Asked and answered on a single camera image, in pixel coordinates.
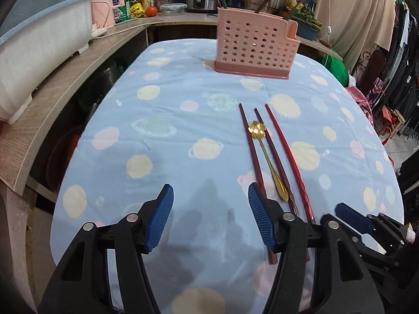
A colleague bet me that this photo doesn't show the bright red chopstick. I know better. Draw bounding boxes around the bright red chopstick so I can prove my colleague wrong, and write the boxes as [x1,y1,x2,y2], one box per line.
[283,0,308,20]
[265,104,316,226]

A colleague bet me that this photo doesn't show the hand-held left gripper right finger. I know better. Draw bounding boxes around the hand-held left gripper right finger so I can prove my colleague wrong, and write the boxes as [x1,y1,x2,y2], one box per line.
[248,182,385,314]

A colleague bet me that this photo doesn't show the glass food container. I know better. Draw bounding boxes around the glass food container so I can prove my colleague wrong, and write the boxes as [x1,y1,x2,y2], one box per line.
[160,3,188,16]

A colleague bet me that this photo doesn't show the dark metal chair back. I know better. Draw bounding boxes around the dark metal chair back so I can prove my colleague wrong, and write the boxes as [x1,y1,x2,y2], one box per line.
[357,51,387,95]

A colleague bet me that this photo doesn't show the teal perforated drainer lid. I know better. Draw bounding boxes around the teal perforated drainer lid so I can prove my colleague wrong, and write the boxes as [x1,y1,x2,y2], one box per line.
[0,0,73,40]

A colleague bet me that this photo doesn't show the white dish drainer tub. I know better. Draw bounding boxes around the white dish drainer tub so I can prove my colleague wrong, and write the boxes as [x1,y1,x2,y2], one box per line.
[0,0,95,125]

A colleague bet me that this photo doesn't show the hanging clothes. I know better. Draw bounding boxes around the hanging clothes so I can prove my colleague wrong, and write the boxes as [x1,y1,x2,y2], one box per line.
[376,0,419,138]

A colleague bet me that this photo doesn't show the dark red plastic basket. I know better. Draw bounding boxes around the dark red plastic basket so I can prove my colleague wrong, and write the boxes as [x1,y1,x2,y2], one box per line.
[46,126,84,193]

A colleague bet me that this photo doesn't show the pink patterned fabric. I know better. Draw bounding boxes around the pink patterned fabric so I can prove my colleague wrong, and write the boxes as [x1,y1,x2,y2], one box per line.
[347,85,374,125]

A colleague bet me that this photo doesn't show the green cloth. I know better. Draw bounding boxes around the green cloth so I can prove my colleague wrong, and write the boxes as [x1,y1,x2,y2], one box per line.
[322,52,349,87]

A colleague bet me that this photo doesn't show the pink perforated utensil holder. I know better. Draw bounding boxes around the pink perforated utensil holder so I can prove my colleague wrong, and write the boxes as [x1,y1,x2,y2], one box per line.
[214,7,301,80]

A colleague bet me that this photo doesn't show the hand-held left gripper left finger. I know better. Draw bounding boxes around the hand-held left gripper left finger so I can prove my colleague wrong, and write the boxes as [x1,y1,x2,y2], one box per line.
[37,183,175,314]

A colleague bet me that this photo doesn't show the green packet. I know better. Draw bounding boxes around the green packet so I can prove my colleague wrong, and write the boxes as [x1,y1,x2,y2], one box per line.
[113,2,131,23]

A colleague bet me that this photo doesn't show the gold metal spoon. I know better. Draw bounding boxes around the gold metal spoon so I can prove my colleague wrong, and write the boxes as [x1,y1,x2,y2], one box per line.
[248,120,289,202]

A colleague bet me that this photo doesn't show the pink box appliance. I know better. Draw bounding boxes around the pink box appliance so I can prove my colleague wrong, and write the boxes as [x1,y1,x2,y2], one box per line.
[92,0,126,28]

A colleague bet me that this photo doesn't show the wooden counter shelf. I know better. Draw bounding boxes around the wooden counter shelf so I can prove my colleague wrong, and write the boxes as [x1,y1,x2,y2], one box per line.
[0,13,344,195]

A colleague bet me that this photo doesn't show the beige curtain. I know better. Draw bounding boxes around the beige curtain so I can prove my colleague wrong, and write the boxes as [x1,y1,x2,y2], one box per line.
[314,0,398,69]

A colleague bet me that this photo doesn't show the blue planet print tablecloth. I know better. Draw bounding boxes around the blue planet print tablecloth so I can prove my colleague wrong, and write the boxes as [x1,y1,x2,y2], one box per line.
[49,37,405,314]

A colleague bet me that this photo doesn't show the steel pot under counter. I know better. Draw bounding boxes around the steel pot under counter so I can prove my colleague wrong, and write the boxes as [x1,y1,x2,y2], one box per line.
[98,60,122,86]

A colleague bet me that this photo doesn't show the white power cable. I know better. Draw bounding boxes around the white power cable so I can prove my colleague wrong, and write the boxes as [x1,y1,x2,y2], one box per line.
[90,23,148,41]

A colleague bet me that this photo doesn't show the blue planter with plants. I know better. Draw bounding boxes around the blue planter with plants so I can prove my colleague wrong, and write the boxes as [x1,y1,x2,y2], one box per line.
[288,5,323,41]

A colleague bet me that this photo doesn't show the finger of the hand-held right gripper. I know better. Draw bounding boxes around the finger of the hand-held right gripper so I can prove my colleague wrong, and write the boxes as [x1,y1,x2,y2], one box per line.
[335,202,410,246]
[352,234,394,263]

